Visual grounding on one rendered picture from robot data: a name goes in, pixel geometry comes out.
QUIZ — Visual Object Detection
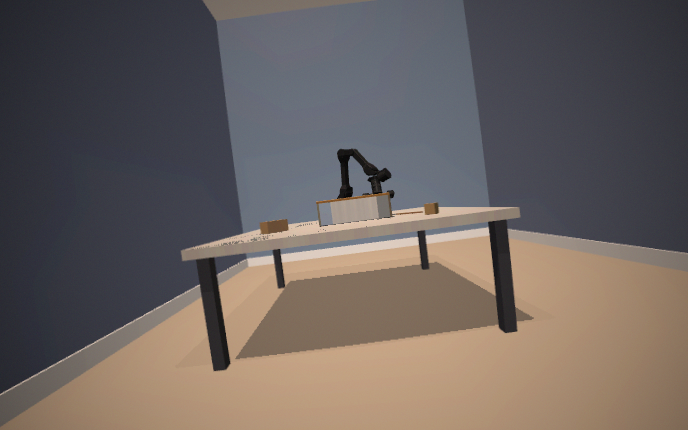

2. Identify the small brown cube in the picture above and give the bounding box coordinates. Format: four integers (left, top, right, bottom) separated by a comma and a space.
424, 202, 439, 215

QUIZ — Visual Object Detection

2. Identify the tan rectangular block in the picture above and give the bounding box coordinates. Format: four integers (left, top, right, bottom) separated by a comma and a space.
259, 219, 289, 234

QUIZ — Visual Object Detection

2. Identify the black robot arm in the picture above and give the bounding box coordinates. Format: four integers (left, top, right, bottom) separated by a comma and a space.
337, 149, 391, 199

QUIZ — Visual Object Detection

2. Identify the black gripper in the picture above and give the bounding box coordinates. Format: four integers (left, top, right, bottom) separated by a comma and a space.
362, 183, 395, 198

